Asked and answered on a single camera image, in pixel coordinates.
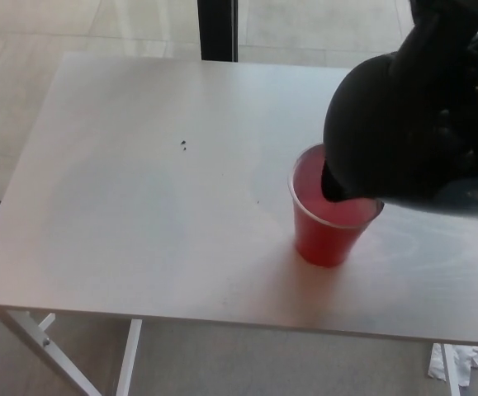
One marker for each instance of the black electric kettle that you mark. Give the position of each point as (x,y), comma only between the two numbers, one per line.
(366,115)

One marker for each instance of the red plastic cup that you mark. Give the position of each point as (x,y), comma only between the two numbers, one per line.
(325,241)

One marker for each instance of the crumpled white paper scrap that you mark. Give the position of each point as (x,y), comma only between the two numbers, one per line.
(467,365)

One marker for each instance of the white straight table leg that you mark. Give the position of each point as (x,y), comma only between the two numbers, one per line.
(130,359)
(452,371)

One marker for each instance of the white short table brace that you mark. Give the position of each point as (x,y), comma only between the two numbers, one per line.
(48,321)

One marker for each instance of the white diagonal table leg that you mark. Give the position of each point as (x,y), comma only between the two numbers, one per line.
(46,350)

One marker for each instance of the black vertical window post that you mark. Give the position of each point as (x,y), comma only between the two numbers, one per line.
(219,29)

